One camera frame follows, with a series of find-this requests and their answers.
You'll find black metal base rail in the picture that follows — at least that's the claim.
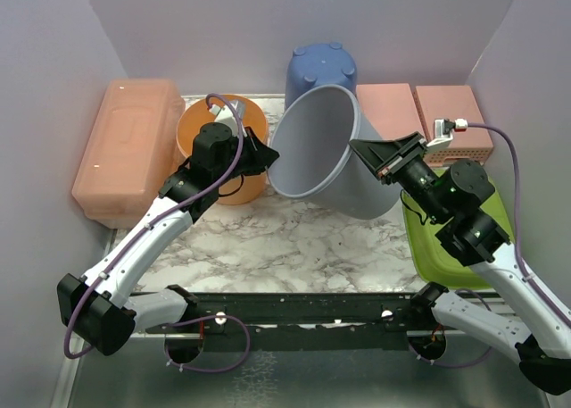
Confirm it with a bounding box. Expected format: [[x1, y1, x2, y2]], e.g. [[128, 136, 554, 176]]
[[143, 293, 437, 353]]

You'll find light blue plastic bucket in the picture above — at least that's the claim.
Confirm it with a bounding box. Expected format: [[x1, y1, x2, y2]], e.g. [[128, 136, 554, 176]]
[[268, 85, 400, 220]]

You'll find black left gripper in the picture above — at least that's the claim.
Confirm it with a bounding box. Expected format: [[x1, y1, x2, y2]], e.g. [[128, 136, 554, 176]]
[[216, 127, 283, 187]]

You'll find green plastic tray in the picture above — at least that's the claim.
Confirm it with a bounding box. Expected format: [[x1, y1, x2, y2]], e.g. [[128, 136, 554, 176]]
[[401, 160, 513, 289]]

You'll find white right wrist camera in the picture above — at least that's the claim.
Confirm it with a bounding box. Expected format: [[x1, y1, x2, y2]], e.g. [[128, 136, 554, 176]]
[[426, 119, 468, 153]]

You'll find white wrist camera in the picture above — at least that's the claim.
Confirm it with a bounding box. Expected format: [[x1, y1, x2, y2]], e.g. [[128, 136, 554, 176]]
[[209, 99, 246, 135], [426, 119, 468, 153]]

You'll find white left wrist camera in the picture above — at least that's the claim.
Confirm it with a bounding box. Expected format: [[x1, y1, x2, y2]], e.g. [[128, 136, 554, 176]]
[[209, 99, 246, 135]]

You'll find translucent pink storage box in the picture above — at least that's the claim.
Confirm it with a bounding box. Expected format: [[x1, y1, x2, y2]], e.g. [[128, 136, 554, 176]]
[[71, 79, 186, 229]]

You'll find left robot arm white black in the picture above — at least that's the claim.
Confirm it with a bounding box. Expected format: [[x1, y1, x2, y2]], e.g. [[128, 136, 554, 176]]
[[56, 122, 279, 359]]

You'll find orange plastic bucket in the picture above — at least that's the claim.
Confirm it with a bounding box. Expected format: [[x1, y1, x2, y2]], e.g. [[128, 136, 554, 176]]
[[173, 94, 269, 205]]

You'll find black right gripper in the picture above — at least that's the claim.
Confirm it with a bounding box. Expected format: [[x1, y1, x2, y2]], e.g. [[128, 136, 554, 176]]
[[345, 130, 444, 221]]

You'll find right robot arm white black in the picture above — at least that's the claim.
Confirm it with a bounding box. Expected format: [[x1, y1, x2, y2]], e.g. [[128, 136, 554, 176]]
[[349, 133, 570, 396]]

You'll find pink perforated basket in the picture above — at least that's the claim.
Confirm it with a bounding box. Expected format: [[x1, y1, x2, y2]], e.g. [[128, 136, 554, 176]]
[[356, 83, 424, 140], [413, 85, 493, 167]]

